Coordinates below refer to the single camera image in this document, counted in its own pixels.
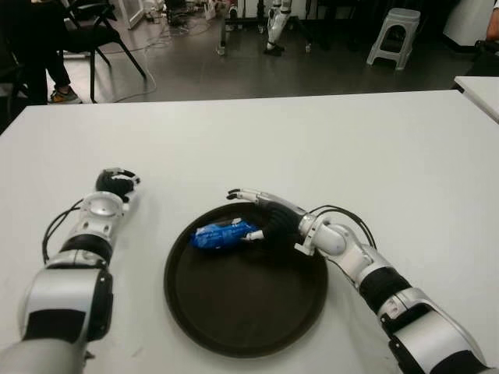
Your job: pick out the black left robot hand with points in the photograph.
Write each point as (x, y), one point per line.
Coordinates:
(115, 183)

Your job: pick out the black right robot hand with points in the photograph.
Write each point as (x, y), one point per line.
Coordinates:
(282, 224)

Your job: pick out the blue Oreo cookie pack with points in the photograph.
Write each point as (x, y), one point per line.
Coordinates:
(220, 233)

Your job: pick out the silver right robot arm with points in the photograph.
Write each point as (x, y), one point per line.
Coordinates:
(390, 280)

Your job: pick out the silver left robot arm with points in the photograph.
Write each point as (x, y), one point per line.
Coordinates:
(66, 292)

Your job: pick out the round dark brown tray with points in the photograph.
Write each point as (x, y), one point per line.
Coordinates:
(241, 308)

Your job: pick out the black metal chair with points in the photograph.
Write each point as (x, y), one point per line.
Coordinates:
(97, 37)

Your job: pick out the person in dark clothes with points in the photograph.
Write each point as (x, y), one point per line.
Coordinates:
(31, 46)

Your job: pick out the white framed board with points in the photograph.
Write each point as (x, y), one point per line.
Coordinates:
(134, 13)

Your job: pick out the white humanoid robot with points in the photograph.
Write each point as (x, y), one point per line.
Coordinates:
(276, 23)

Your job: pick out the grey plastic stool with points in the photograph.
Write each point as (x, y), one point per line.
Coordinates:
(399, 17)

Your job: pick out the white side table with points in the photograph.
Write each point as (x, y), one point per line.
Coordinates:
(483, 93)

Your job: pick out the black office chair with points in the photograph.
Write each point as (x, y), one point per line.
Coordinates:
(485, 56)

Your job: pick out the person in white shirt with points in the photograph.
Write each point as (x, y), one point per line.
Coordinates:
(494, 31)

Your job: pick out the black rolling frame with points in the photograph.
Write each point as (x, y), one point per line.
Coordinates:
(223, 31)

